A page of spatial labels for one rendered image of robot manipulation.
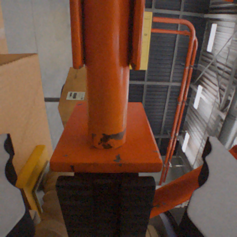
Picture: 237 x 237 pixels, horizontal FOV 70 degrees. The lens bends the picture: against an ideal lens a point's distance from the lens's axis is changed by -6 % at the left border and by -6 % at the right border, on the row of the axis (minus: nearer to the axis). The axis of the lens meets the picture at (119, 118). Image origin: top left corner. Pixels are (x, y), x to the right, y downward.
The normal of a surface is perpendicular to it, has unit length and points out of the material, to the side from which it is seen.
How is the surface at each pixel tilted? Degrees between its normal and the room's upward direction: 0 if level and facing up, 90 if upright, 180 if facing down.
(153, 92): 90
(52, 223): 80
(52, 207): 103
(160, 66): 90
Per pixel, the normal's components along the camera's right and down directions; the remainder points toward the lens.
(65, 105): 0.04, -0.65
